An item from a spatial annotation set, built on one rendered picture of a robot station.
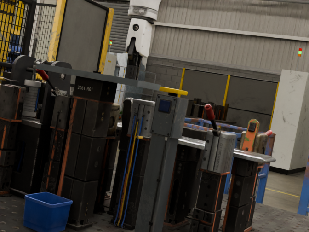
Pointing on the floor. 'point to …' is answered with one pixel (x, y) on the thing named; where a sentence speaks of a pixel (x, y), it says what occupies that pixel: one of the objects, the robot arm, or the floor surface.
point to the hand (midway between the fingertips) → (132, 72)
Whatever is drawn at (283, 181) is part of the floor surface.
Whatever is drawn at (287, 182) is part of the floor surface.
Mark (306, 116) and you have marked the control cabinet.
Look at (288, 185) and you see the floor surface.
